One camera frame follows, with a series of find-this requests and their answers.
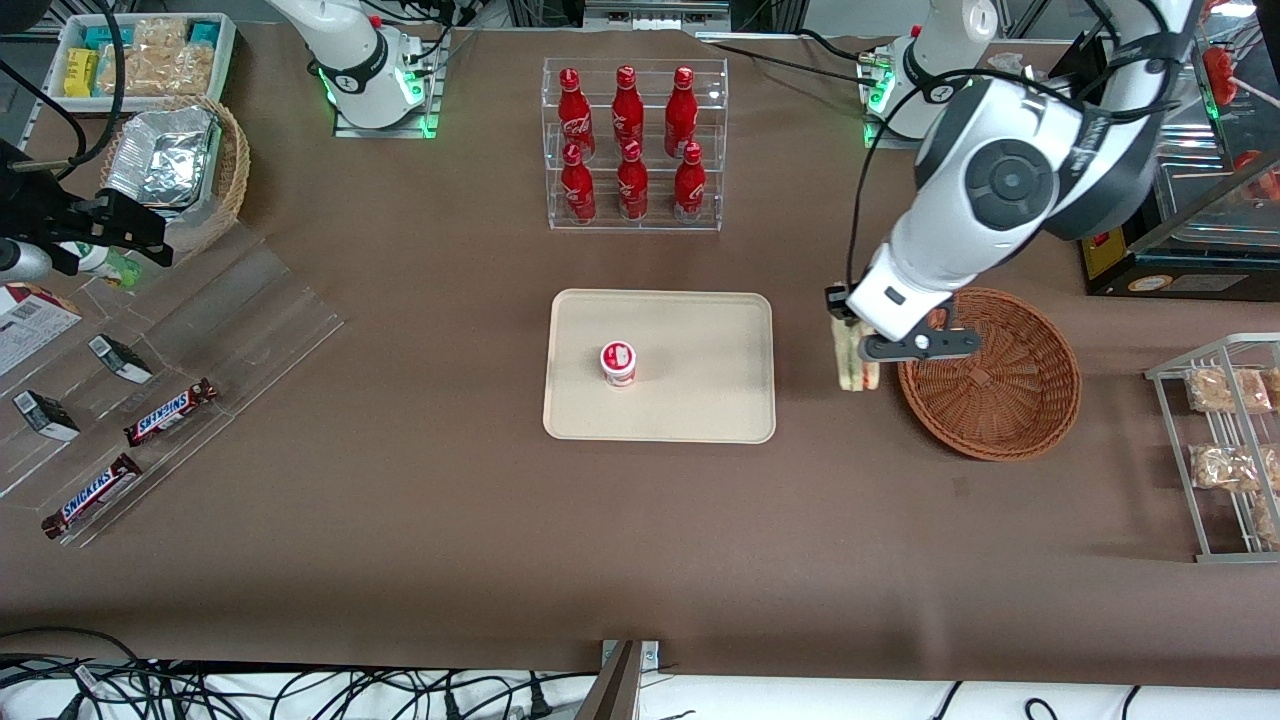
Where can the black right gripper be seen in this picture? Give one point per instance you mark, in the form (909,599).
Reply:
(38,212)

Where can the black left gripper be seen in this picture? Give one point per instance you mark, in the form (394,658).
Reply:
(836,298)

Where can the triangle sandwich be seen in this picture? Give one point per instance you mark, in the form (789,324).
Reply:
(855,372)

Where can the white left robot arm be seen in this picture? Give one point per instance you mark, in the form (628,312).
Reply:
(1010,180)

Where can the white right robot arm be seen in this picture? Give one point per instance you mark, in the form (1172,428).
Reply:
(350,50)

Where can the tan wicker basket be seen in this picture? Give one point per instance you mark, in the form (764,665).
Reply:
(232,170)

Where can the beige plastic tray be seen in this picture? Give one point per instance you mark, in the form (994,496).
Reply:
(700,380)

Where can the brown wicker basket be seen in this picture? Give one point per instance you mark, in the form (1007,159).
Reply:
(1010,400)

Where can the green white small bottle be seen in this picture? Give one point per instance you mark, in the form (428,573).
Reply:
(112,266)

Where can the silver foil container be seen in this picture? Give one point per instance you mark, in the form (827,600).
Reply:
(160,160)

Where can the small black white box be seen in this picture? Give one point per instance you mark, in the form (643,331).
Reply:
(46,416)
(122,360)

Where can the clear acrylic display shelf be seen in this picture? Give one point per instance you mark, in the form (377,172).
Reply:
(250,320)

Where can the red white printed box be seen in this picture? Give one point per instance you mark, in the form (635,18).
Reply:
(25,330)

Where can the cracker bags in bin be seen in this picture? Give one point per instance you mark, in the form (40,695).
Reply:
(160,65)

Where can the yellow snack packet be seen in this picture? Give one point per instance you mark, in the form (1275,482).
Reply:
(80,72)

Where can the brown Snickers bar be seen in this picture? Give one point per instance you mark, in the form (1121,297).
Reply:
(92,496)
(170,412)

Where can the red cola bottle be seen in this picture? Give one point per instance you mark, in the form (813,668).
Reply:
(574,110)
(632,188)
(627,108)
(577,190)
(689,190)
(681,110)

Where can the clear acrylic bottle rack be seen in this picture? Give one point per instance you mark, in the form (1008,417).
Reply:
(655,215)

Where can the white plastic snack bin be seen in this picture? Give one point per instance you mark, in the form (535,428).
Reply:
(60,40)

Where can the red white yogurt cup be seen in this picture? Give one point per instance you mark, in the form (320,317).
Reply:
(618,362)

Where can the black hot food case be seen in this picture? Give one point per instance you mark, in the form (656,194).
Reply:
(1180,275)

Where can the clear bag of crackers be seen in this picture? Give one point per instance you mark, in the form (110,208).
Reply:
(1268,522)
(1225,390)
(1220,468)

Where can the brown table cover sheet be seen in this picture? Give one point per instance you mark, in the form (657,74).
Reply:
(400,560)

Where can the red sausage on skewer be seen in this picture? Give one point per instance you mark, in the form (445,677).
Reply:
(1220,75)

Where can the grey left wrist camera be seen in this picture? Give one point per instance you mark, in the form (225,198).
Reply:
(920,346)

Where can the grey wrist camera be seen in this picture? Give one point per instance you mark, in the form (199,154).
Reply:
(920,346)
(20,260)

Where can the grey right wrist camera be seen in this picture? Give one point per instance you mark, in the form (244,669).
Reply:
(20,260)

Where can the aluminium arm base plate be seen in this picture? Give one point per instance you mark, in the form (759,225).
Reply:
(872,135)
(432,90)

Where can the grey metal camera post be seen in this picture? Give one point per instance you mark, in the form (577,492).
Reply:
(615,690)

